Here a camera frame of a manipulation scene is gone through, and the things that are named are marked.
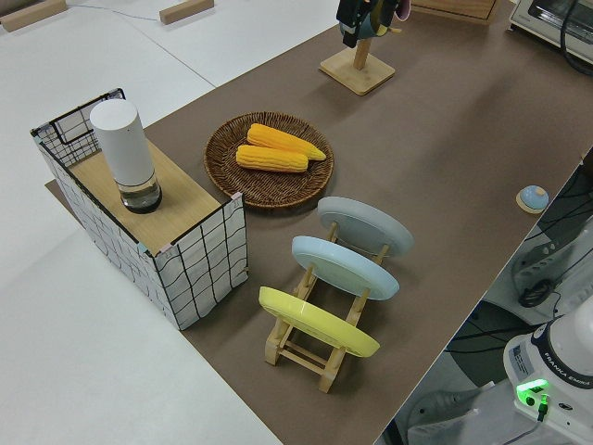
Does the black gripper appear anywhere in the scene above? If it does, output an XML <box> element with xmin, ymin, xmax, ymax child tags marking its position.
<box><xmin>335</xmin><ymin>0</ymin><xmax>372</xmax><ymax>47</ymax></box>

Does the light wooden drawer cabinet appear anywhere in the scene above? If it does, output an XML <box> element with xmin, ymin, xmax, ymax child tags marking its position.
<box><xmin>410</xmin><ymin>0</ymin><xmax>502</xmax><ymax>25</ymax></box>

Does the dark teal mug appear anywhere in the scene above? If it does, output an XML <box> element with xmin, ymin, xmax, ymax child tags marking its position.
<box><xmin>340</xmin><ymin>0</ymin><xmax>397</xmax><ymax>40</ymax></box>

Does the wooden mug tree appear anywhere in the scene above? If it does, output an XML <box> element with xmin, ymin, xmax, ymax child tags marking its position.
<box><xmin>319</xmin><ymin>0</ymin><xmax>397</xmax><ymax>97</ymax></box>

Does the yellow corn cob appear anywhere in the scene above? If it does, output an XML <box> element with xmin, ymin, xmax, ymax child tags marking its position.
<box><xmin>246</xmin><ymin>122</ymin><xmax>328</xmax><ymax>162</ymax></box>
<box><xmin>235</xmin><ymin>145</ymin><xmax>310</xmax><ymax>175</ymax></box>

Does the brown table mat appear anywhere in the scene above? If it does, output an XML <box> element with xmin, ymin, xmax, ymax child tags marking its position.
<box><xmin>44</xmin><ymin>0</ymin><xmax>593</xmax><ymax>445</ymax></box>

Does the small wooden block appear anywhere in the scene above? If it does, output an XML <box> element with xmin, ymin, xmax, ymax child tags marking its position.
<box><xmin>0</xmin><ymin>6</ymin><xmax>36</xmax><ymax>33</ymax></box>
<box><xmin>158</xmin><ymin>0</ymin><xmax>216</xmax><ymax>25</ymax></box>

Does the brown wicker basket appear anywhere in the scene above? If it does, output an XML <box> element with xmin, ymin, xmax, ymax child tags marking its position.
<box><xmin>204</xmin><ymin>110</ymin><xmax>335</xmax><ymax>213</ymax></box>

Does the grey plate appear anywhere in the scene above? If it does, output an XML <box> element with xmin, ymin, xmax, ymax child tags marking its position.
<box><xmin>317</xmin><ymin>196</ymin><xmax>415</xmax><ymax>260</ymax></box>

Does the white toaster oven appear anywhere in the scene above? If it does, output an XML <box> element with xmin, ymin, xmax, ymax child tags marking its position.
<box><xmin>508</xmin><ymin>0</ymin><xmax>593</xmax><ymax>53</ymax></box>

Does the light blue plate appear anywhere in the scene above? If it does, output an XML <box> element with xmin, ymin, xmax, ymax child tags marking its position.
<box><xmin>291</xmin><ymin>235</ymin><xmax>401</xmax><ymax>302</ymax></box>

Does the yellow plate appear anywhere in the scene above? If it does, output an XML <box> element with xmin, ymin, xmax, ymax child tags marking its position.
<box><xmin>258</xmin><ymin>286</ymin><xmax>382</xmax><ymax>359</ymax></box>

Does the wooden plate rack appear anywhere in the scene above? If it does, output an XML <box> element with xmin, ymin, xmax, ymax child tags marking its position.
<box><xmin>264</xmin><ymin>221</ymin><xmax>391</xmax><ymax>395</ymax></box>

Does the black oven power cable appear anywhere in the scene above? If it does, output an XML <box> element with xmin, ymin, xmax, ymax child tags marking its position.
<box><xmin>557</xmin><ymin>0</ymin><xmax>593</xmax><ymax>79</ymax></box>

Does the thin blue wire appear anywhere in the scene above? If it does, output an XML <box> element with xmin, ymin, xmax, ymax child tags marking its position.
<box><xmin>68</xmin><ymin>3</ymin><xmax>161</xmax><ymax>22</ymax></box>

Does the wire grid wooden shelf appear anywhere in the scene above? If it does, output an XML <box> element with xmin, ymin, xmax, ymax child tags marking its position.
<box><xmin>30</xmin><ymin>86</ymin><xmax>249</xmax><ymax>332</ymax></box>

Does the coiled black cable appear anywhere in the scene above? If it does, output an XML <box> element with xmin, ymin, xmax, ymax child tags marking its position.
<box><xmin>517</xmin><ymin>279</ymin><xmax>553</xmax><ymax>309</ymax></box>

